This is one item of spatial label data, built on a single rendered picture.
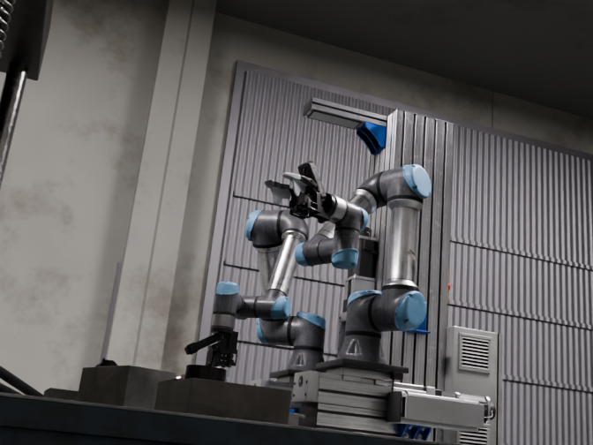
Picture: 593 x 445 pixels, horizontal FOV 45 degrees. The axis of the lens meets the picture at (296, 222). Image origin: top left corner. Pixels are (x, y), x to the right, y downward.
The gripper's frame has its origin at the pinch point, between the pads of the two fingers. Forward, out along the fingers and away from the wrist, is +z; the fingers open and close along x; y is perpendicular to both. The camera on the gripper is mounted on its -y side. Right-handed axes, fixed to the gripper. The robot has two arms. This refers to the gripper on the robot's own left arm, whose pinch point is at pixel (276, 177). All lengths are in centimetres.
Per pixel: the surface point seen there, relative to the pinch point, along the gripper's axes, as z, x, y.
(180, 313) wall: -129, 215, -30
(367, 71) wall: -228, 142, -216
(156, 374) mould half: 25, 13, 54
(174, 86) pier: -99, 195, -167
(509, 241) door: -333, 101, -102
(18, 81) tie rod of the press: 47, 65, -38
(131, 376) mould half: 31, 14, 56
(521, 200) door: -342, 92, -134
